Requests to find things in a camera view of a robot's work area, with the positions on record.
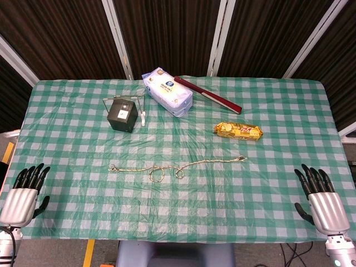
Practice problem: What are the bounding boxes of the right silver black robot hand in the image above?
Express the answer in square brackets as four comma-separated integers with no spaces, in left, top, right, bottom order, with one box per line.
[294,164,351,235]

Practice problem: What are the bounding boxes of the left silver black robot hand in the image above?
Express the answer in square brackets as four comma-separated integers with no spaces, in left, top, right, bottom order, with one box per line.
[0,163,51,226]

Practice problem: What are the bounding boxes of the beige braided rope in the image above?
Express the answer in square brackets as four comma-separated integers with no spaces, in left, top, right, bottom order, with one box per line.
[108,156,246,183]

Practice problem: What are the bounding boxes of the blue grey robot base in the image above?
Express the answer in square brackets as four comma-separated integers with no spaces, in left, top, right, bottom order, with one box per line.
[115,240,236,267]

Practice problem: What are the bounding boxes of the yellow floor tape strip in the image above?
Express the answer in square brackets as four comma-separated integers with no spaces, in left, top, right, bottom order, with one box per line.
[83,239,96,267]

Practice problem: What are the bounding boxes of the yellow biscuit packet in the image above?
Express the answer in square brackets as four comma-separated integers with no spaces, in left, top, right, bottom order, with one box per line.
[213,121,263,142]

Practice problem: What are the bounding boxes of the black cube box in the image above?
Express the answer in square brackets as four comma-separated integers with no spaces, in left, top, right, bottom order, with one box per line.
[107,98,139,134]

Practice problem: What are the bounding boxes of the green white checkered tablecloth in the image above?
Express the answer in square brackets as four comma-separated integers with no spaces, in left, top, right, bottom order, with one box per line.
[0,75,356,245]

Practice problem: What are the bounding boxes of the dark red folded fan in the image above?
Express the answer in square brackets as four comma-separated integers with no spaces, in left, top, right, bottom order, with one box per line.
[174,76,243,115]

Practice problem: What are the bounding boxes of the white blue tissue pack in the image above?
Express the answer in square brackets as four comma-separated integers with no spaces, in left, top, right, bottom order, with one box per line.
[141,66,194,117]

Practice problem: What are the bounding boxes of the black floor cables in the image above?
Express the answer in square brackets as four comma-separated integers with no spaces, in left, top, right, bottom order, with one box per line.
[279,241,315,267]

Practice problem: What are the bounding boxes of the black box with handle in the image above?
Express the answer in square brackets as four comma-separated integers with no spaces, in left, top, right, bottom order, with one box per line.
[102,93,147,127]

